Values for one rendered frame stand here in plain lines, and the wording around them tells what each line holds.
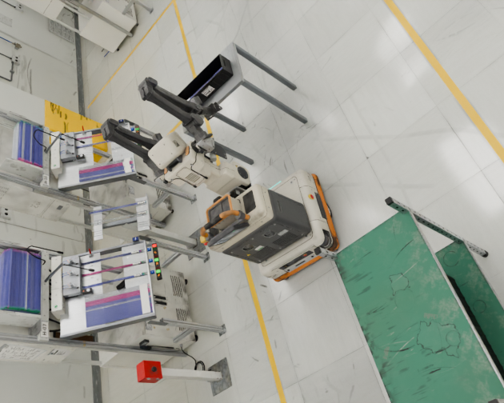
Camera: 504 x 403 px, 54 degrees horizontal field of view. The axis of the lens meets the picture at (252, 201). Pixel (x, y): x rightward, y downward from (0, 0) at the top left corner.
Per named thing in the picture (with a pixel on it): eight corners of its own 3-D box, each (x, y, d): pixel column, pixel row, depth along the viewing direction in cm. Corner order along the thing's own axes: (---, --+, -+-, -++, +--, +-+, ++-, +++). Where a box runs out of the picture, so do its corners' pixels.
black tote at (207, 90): (186, 118, 406) (176, 113, 399) (184, 104, 416) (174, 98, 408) (233, 75, 377) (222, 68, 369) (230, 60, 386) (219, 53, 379)
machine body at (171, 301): (188, 273, 476) (134, 261, 435) (201, 341, 435) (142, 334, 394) (150, 305, 507) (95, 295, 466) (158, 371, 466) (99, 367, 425)
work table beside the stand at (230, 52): (308, 121, 420) (242, 80, 367) (251, 165, 456) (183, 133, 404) (295, 85, 444) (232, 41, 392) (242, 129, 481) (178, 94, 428)
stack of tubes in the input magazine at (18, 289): (41, 253, 389) (6, 246, 371) (40, 312, 359) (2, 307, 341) (34, 261, 395) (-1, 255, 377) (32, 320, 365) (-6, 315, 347)
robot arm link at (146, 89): (134, 98, 292) (145, 88, 287) (137, 84, 301) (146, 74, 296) (194, 135, 317) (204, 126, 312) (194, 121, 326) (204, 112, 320)
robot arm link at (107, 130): (97, 138, 314) (106, 129, 309) (99, 125, 323) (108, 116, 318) (154, 170, 339) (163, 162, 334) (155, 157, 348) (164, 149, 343)
